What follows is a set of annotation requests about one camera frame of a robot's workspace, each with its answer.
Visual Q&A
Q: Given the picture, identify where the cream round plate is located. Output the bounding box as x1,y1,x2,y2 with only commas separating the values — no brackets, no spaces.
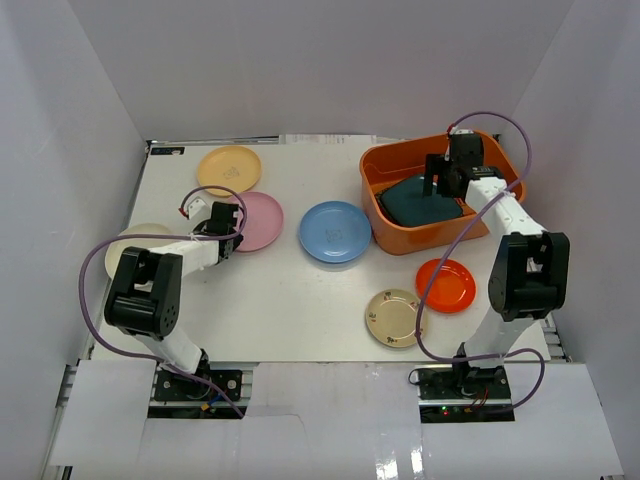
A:
104,223,173,279

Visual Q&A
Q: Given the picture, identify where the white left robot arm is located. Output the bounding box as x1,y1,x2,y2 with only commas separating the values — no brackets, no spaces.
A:
104,189,426,399

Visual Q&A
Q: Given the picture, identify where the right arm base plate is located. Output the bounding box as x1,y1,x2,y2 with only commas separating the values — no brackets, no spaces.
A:
408,363,515,424

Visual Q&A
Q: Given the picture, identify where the pink round plate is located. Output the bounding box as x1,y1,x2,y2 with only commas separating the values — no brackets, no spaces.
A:
237,192,284,253

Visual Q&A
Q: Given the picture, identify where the orange round plate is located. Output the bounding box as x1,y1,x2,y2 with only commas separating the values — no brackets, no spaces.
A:
426,260,477,314

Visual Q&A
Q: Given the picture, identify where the teal square plate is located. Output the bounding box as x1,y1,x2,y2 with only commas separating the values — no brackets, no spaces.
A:
376,174,463,228

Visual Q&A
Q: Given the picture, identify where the orange plastic bin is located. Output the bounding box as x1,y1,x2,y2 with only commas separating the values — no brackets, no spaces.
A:
360,129,518,255

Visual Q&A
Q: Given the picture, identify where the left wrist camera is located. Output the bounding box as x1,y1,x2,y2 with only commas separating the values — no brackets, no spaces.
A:
180,196,210,221

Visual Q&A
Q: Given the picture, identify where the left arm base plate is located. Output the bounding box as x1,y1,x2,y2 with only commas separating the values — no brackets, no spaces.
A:
147,367,252,420

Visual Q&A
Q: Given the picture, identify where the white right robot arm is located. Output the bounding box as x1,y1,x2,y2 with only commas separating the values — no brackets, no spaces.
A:
437,127,570,399

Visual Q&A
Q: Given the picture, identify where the black label sticker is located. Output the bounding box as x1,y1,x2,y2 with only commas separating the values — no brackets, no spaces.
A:
149,146,185,156

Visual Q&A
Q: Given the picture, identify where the blue round plate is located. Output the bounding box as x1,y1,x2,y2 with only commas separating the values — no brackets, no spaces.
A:
298,201,372,264

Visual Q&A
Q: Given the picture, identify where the white paper sheet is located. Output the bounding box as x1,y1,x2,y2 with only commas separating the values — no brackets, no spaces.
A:
278,134,377,146

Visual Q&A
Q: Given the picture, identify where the beige floral round plate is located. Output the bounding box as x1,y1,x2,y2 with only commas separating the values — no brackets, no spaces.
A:
364,289,420,349

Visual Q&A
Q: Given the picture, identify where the yellow round plate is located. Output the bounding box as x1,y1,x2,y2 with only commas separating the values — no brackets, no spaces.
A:
196,146,262,193

